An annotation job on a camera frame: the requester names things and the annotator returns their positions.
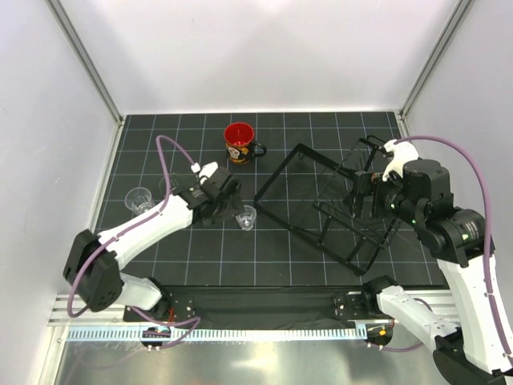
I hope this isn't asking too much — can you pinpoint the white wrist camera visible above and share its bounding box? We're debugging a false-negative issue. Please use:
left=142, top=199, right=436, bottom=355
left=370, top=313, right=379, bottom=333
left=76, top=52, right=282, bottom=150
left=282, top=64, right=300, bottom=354
left=382, top=140, right=419, bottom=182
left=190, top=161, right=219, bottom=180

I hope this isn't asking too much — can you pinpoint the small clear faceted glass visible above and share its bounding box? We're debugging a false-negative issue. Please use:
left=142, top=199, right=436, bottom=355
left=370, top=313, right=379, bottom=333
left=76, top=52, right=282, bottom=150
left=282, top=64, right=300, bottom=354
left=235, top=205, right=257, bottom=231

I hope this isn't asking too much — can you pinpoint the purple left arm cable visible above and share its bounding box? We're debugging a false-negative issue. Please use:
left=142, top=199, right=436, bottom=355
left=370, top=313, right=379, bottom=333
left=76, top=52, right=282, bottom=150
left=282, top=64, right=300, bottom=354
left=66, top=135, right=201, bottom=318

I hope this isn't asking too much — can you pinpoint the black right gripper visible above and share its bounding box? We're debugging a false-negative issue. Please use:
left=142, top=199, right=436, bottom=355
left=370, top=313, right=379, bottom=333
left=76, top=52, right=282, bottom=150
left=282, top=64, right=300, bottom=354
left=342, top=169, right=422, bottom=225

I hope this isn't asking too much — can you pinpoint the black grid mat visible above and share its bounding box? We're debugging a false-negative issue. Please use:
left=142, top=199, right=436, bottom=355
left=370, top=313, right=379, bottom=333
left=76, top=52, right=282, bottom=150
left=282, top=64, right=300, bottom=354
left=96, top=111, right=445, bottom=286

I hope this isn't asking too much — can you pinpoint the clear plastic cup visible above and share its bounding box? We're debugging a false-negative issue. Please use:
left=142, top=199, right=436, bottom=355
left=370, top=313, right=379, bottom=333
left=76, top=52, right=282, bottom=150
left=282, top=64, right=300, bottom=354
left=124, top=187, right=155, bottom=216

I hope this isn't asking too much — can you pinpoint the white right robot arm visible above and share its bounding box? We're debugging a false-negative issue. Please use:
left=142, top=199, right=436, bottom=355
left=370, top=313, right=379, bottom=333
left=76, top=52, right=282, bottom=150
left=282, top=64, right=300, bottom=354
left=361, top=158, right=512, bottom=384

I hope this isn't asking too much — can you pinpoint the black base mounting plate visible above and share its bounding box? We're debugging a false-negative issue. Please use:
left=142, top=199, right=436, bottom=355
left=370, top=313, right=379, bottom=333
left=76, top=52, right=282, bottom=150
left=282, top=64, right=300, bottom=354
left=122, top=285, right=402, bottom=324

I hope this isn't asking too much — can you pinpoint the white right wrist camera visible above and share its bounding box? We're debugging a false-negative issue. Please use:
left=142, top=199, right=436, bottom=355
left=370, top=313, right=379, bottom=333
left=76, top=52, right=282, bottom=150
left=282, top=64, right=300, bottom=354
left=382, top=140, right=419, bottom=182

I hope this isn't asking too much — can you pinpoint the black wire dish rack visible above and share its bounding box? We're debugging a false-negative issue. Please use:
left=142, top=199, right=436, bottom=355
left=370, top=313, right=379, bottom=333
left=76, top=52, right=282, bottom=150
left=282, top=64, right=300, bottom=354
left=253, top=135, right=399, bottom=276

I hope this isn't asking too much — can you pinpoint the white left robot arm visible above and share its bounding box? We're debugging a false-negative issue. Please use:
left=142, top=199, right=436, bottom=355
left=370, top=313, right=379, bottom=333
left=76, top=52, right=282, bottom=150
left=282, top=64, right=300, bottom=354
left=63, top=162, right=244, bottom=322

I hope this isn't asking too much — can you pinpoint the aluminium rail with slots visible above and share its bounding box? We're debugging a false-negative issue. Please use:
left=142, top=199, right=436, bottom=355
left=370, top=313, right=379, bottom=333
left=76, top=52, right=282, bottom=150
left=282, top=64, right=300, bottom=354
left=46, top=292, right=462, bottom=342

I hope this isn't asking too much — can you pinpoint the green grey mug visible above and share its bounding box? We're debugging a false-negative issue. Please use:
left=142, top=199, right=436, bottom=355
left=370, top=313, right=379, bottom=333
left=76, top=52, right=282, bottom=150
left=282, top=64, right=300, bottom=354
left=158, top=172, right=181, bottom=200

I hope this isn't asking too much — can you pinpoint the red skull mug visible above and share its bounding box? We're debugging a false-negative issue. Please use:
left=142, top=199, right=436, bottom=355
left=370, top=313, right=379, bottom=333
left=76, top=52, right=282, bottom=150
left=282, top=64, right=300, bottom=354
left=224, top=122, right=267, bottom=164

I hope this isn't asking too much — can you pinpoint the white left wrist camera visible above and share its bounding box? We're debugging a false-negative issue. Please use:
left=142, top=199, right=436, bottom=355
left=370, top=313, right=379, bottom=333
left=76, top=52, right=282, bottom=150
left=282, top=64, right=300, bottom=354
left=190, top=161, right=219, bottom=180

